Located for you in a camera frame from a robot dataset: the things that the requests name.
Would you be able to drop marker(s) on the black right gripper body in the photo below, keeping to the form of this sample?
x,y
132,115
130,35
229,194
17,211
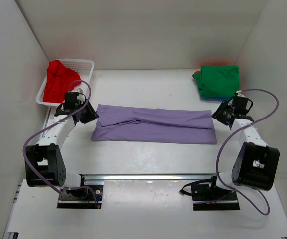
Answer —
x,y
229,103

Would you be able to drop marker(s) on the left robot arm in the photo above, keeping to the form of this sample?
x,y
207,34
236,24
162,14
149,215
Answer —
x,y
44,164

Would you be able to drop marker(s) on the purple t-shirt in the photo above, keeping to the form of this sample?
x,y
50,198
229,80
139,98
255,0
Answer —
x,y
118,123

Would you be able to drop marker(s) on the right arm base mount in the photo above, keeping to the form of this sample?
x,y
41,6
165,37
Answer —
x,y
206,196

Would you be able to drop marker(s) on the green folded t-shirt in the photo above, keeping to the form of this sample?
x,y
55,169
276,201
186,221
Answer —
x,y
218,81

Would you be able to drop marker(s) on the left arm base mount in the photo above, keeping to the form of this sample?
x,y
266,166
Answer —
x,y
83,198

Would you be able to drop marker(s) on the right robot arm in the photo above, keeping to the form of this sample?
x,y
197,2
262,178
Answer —
x,y
256,164

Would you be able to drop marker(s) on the red t-shirt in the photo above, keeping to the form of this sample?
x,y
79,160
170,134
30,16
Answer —
x,y
59,80

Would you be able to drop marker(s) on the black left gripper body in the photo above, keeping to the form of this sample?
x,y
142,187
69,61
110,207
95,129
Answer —
x,y
81,104

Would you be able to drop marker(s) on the blue folded t-shirt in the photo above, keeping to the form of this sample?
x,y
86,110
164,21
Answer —
x,y
216,98

